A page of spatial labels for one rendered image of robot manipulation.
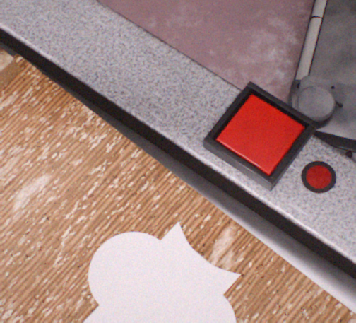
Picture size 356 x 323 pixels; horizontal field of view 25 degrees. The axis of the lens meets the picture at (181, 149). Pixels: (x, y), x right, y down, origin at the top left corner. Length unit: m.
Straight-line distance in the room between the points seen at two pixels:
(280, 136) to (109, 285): 0.21
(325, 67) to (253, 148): 0.86
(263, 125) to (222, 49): 1.13
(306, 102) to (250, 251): 0.78
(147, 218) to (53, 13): 0.25
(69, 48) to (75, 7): 0.05
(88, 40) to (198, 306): 0.29
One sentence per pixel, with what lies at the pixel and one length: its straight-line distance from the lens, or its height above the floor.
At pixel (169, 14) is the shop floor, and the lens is 1.92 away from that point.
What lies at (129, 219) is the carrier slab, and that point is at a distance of 0.70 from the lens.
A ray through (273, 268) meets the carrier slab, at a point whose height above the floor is 0.94.
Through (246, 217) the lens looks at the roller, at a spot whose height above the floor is 0.92.
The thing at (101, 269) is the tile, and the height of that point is 0.94.
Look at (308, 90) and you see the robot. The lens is 1.46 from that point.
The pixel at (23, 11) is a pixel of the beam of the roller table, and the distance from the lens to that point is 0.84.
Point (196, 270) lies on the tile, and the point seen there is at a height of 0.94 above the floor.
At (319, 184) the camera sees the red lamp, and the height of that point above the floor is 0.92.
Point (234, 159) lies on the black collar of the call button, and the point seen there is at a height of 0.93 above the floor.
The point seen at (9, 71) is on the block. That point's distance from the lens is 0.76.
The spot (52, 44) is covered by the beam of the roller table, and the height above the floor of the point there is 0.92.
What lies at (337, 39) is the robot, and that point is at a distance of 1.62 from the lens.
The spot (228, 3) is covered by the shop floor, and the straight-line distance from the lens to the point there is 1.94.
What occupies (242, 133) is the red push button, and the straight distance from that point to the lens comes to 0.74.
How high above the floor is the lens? 1.59
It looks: 66 degrees down
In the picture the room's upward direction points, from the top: 3 degrees counter-clockwise
